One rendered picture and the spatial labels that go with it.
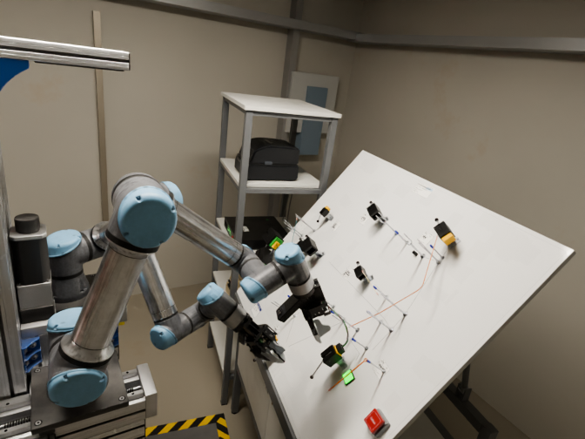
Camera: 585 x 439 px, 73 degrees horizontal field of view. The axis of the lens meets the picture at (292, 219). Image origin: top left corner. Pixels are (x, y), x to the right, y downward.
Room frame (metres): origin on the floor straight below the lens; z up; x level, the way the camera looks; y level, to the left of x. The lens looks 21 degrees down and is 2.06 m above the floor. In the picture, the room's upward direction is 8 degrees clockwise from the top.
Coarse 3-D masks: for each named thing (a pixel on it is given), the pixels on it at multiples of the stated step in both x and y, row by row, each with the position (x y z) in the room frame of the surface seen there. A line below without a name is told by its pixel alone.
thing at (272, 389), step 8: (264, 360) 1.37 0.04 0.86; (264, 368) 1.33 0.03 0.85; (264, 376) 1.32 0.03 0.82; (272, 384) 1.24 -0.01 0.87; (272, 392) 1.22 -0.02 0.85; (272, 400) 1.21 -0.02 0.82; (280, 400) 1.17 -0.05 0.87; (280, 408) 1.13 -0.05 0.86; (280, 416) 1.12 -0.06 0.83; (280, 424) 1.11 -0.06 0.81; (288, 424) 1.06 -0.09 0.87; (288, 432) 1.04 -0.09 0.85
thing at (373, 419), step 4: (372, 412) 0.92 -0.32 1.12; (376, 412) 0.91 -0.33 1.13; (368, 416) 0.91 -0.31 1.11; (372, 416) 0.91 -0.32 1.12; (376, 416) 0.90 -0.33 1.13; (380, 416) 0.90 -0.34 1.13; (364, 420) 0.91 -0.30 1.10; (368, 420) 0.90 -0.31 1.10; (372, 420) 0.90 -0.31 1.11; (376, 420) 0.89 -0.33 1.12; (380, 420) 0.88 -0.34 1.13; (368, 424) 0.89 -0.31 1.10; (372, 424) 0.89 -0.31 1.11; (376, 424) 0.88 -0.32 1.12; (380, 424) 0.88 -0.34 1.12; (368, 428) 0.88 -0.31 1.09; (372, 428) 0.88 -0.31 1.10; (376, 428) 0.87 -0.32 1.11; (372, 432) 0.87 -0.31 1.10
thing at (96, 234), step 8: (168, 184) 1.22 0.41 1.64; (176, 192) 1.21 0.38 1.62; (104, 224) 1.31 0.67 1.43; (88, 232) 1.32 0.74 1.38; (96, 232) 1.30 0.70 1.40; (104, 232) 1.28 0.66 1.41; (96, 240) 1.29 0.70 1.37; (104, 240) 1.29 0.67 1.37; (96, 248) 1.29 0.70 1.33; (104, 248) 1.29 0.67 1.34; (96, 256) 1.30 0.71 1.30
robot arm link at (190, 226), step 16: (128, 176) 0.90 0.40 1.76; (176, 208) 0.93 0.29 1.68; (192, 224) 0.95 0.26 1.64; (208, 224) 0.99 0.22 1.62; (192, 240) 0.96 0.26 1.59; (208, 240) 0.97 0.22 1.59; (224, 240) 1.00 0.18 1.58; (224, 256) 1.00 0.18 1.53; (240, 256) 1.02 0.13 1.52; (256, 256) 1.05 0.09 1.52
